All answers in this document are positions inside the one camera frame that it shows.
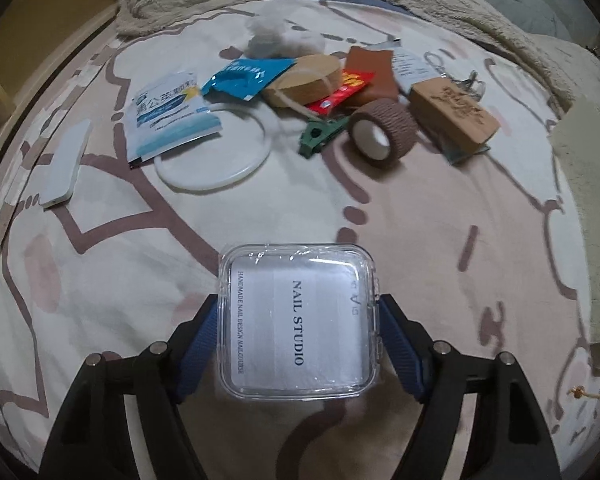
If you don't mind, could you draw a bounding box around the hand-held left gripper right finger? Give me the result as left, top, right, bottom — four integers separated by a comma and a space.
377, 294, 563, 480

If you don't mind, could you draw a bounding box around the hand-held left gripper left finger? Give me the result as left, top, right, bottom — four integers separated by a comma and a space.
40, 294, 221, 480

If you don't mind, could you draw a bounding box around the clear plastic nail box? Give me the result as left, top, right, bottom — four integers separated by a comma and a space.
217, 244, 381, 401

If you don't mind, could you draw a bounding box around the white plastic ring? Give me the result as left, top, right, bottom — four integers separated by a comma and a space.
154, 102, 272, 193

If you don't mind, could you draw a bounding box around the white and blue medicine sachet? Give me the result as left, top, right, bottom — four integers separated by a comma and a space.
128, 72, 223, 168

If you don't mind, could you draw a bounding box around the brown bandage roll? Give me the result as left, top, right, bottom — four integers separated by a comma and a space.
348, 99, 417, 157

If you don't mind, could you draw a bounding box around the engraved wooden block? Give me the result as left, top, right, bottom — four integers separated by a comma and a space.
409, 80, 501, 153

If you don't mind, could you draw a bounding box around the green hair clip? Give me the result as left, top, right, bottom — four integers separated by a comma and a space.
298, 115, 351, 158

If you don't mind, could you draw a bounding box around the blue foil packet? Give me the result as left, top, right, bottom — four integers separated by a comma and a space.
201, 58, 296, 103

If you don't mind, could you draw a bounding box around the red snack packet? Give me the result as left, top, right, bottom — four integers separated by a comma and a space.
307, 71, 376, 118

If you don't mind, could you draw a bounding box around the round wooden block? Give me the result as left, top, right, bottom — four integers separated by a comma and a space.
264, 54, 342, 108

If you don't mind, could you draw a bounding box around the clear packet with white label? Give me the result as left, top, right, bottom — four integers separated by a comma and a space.
367, 40, 433, 93

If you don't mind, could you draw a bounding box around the brown leather pouch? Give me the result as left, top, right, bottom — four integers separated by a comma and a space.
342, 46, 400, 108

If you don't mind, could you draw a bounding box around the white cotton ball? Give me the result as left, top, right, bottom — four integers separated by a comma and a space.
245, 15, 327, 58

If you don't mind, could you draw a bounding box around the blue bed sheet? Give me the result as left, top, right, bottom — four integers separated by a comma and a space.
325, 0, 416, 13

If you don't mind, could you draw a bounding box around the wooden shelf unit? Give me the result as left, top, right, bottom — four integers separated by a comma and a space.
0, 0, 116, 131

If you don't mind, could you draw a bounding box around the brown bead string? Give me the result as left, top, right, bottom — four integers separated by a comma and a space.
567, 385, 600, 403

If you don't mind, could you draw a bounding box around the metal key ring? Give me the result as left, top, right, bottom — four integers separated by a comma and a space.
424, 50, 486, 98

